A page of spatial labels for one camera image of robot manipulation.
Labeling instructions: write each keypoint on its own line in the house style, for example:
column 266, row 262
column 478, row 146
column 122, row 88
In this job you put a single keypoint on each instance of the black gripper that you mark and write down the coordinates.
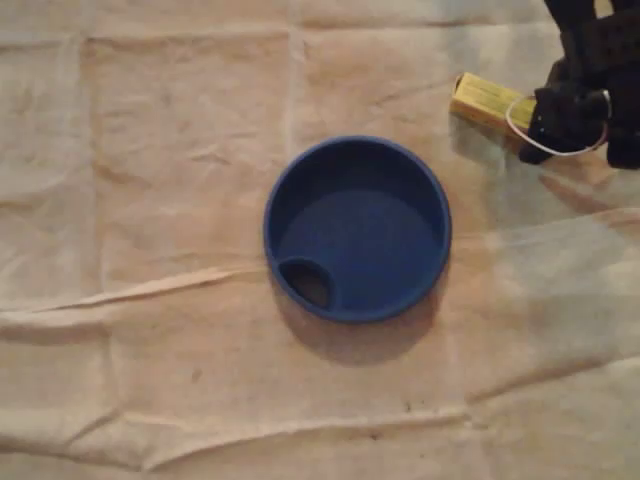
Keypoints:
column 560, row 120

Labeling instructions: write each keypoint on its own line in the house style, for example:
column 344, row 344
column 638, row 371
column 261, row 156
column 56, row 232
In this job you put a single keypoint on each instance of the yellow cardboard medicine box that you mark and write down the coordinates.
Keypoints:
column 482, row 102

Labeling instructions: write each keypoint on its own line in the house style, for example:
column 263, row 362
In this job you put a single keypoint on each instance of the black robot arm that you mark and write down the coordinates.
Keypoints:
column 580, row 12

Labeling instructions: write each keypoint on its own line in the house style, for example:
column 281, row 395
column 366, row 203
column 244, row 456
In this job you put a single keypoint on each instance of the blue plastic bowl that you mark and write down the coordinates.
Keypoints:
column 370, row 235

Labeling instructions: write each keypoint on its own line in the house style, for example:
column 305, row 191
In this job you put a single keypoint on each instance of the white wrinkled tablecloth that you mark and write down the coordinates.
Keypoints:
column 175, row 200

